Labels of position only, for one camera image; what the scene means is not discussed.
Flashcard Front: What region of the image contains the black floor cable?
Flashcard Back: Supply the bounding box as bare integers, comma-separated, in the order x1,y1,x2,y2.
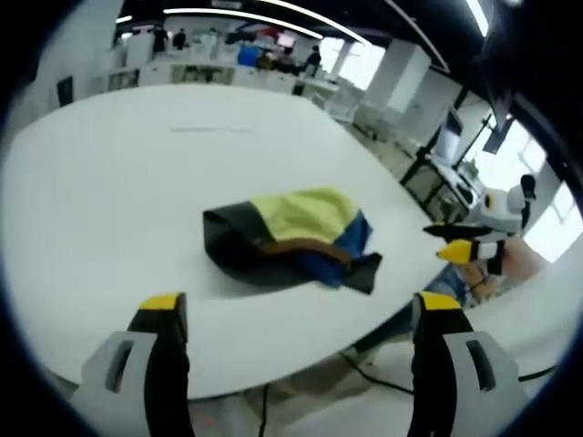
257,385,271,437
339,351,415,395
518,365,557,382

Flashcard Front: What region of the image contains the white standing machine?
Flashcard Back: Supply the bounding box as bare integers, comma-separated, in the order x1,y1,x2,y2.
435,108,464,161

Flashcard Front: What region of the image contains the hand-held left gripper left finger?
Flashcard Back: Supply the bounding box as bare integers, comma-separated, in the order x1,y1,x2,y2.
67,290,197,437

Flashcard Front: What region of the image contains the person's jeans leg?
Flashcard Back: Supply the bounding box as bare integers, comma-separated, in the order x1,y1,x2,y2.
423,263,484,310

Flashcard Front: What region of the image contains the white low cabinet row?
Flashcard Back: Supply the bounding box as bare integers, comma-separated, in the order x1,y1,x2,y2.
107,58,300,94

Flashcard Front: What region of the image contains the blue box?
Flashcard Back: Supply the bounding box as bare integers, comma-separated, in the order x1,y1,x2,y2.
237,44,259,68

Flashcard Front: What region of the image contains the multicolour garment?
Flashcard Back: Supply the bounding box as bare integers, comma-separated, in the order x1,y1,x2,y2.
202,185,384,296

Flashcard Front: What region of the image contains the black frame table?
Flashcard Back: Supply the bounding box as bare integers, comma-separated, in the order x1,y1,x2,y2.
399,147,476,220

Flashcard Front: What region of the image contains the hanging black monitor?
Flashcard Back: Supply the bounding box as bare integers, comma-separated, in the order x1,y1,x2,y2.
483,114,515,154

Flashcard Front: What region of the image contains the long ceiling light strip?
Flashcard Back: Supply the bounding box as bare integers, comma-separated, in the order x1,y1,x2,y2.
162,6,366,46

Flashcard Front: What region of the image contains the short ceiling light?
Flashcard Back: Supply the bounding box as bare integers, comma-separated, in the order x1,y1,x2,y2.
464,0,489,37

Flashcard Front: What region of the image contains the black wall panel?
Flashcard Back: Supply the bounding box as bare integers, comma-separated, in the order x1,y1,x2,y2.
56,76,75,108

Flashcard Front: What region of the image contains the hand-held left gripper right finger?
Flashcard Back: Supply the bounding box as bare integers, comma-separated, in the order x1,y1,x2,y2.
407,290,532,437

